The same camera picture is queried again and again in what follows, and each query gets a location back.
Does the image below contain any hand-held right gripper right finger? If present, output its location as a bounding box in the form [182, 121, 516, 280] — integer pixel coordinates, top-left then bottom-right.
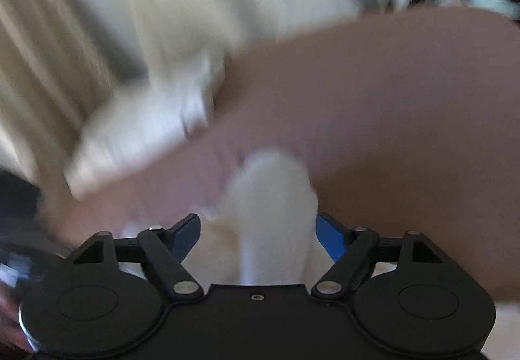
[311, 212, 444, 298]

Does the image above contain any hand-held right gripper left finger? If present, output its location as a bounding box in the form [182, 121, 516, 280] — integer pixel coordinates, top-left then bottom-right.
[72, 214, 204, 301]

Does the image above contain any white garment with green trim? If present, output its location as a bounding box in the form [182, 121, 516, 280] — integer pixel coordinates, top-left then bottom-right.
[65, 53, 404, 287]

